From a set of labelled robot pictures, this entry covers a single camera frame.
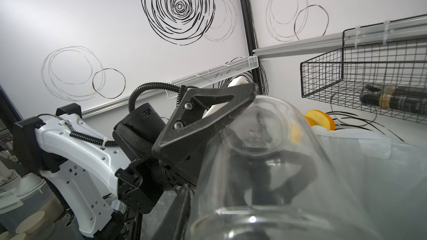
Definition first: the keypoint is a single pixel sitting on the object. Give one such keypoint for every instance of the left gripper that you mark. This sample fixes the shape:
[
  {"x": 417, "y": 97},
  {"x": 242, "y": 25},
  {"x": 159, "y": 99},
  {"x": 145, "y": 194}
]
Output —
[{"x": 201, "y": 115}]

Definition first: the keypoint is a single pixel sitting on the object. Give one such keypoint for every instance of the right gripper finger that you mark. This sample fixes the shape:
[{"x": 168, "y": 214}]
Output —
[{"x": 175, "y": 222}]

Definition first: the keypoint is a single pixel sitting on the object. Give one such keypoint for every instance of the rice jar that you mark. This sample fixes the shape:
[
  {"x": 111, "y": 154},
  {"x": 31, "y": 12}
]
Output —
[{"x": 265, "y": 176}]

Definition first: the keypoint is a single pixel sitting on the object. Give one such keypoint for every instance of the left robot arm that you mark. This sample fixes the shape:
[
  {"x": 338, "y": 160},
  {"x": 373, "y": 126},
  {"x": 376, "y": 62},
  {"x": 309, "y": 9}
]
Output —
[{"x": 67, "y": 152}]

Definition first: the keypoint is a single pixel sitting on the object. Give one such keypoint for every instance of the front yellow toast slice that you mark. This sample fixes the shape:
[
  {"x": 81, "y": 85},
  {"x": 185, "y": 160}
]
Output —
[{"x": 318, "y": 118}]

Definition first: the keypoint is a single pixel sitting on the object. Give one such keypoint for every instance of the clear tub with lids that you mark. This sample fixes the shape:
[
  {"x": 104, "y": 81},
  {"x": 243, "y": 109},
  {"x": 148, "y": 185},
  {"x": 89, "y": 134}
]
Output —
[{"x": 21, "y": 197}]

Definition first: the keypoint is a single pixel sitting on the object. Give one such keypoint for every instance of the white trash bag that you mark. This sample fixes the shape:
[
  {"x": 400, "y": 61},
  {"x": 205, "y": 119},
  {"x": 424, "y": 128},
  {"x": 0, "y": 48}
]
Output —
[{"x": 389, "y": 178}]

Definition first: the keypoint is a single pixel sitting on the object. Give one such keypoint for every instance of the black wire wall basket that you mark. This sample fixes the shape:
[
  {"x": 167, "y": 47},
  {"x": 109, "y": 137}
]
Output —
[{"x": 391, "y": 53}]

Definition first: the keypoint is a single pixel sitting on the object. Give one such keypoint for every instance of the bottle in wire basket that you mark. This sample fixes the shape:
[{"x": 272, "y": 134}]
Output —
[{"x": 390, "y": 97}]

